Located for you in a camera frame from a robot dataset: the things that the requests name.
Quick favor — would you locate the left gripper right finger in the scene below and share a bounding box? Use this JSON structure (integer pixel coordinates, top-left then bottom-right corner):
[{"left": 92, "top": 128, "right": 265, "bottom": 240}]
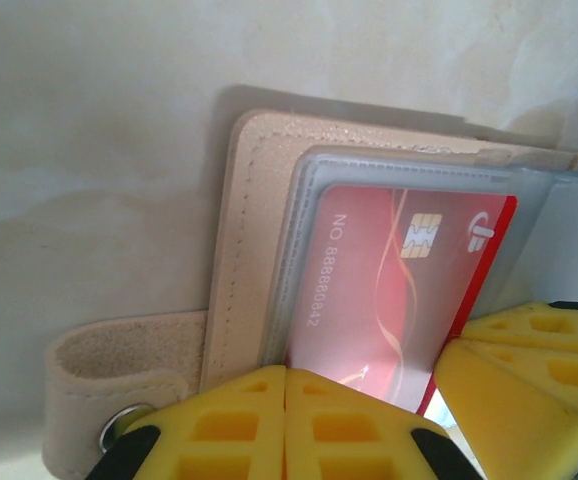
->
[{"left": 285, "top": 368, "right": 486, "bottom": 480}]

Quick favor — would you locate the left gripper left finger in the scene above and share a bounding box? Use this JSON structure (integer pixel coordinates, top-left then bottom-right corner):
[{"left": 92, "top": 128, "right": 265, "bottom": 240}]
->
[{"left": 86, "top": 364, "right": 288, "bottom": 480}]

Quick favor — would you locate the red chip credit card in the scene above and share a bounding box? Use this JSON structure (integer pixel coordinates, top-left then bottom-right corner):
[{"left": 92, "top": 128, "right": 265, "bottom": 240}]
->
[{"left": 283, "top": 184, "right": 519, "bottom": 416}]

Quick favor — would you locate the beige leather card holder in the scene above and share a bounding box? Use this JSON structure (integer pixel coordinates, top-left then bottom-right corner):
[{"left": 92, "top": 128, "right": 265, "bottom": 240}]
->
[{"left": 41, "top": 107, "right": 578, "bottom": 476}]

